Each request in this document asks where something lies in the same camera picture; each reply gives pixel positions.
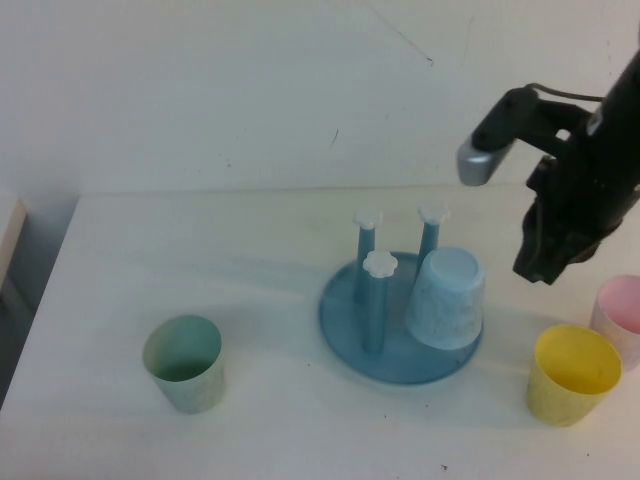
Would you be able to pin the yellow plastic cup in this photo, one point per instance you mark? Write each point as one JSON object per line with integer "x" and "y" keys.
{"x": 555, "y": 400}

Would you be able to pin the blue cup stand white caps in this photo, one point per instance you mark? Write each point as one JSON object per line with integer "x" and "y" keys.
{"x": 350, "y": 320}

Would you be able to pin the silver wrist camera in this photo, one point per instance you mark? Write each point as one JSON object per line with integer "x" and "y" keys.
{"x": 480, "y": 160}

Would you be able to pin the pink plastic cup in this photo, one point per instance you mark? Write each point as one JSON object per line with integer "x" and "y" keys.
{"x": 617, "y": 305}

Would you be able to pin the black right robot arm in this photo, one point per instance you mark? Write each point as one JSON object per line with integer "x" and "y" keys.
{"x": 622, "y": 95}

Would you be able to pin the light blue plastic cup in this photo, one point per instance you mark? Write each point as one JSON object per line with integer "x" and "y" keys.
{"x": 445, "y": 310}

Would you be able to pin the green plastic cup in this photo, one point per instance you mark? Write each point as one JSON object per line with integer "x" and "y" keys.
{"x": 190, "y": 395}

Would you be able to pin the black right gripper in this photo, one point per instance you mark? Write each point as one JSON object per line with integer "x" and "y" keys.
{"x": 585, "y": 190}

